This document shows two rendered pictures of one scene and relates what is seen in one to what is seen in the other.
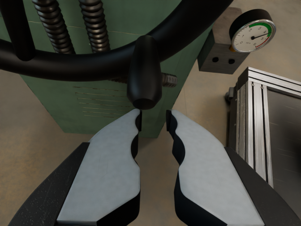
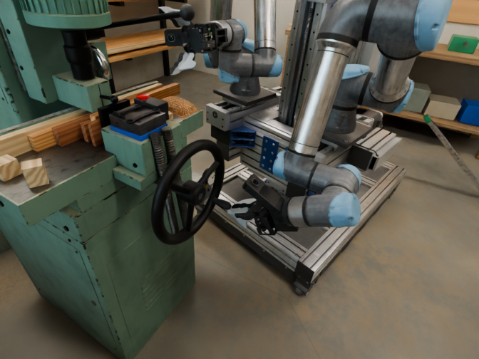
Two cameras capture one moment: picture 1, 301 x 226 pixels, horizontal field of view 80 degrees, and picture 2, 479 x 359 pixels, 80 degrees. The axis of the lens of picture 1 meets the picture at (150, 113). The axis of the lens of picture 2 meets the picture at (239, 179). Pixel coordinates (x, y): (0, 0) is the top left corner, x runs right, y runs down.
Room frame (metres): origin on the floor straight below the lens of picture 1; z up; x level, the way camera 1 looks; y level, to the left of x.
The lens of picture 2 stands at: (-0.36, 0.47, 1.28)
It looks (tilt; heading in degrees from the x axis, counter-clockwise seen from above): 36 degrees down; 311
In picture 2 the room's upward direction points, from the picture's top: 5 degrees clockwise
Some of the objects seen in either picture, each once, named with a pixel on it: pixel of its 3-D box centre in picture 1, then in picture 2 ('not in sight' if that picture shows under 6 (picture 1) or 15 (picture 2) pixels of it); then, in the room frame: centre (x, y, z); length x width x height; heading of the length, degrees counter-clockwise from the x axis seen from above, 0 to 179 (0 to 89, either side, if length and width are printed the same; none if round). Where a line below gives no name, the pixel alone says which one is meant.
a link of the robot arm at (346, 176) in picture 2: not in sight; (336, 183); (-0.16, -0.15, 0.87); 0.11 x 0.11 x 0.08; 13
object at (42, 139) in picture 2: not in sight; (121, 110); (0.46, 0.09, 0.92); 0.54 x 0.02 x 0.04; 104
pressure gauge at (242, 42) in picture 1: (246, 35); (208, 178); (0.29, -0.12, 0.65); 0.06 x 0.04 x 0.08; 104
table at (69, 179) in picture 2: not in sight; (123, 147); (0.33, 0.16, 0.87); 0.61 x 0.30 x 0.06; 104
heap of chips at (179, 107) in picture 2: not in sight; (175, 103); (0.41, -0.07, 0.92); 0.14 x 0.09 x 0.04; 14
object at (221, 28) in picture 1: (220, 40); (194, 186); (0.36, -0.10, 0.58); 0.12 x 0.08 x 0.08; 14
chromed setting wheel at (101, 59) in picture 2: not in sight; (93, 65); (0.59, 0.09, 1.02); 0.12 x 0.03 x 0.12; 14
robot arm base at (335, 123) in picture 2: not in sight; (338, 113); (0.06, -0.58, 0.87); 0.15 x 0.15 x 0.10
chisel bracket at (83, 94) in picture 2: not in sight; (84, 92); (0.46, 0.19, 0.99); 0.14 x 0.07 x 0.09; 14
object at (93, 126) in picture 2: not in sight; (125, 120); (0.36, 0.13, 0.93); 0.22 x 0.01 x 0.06; 104
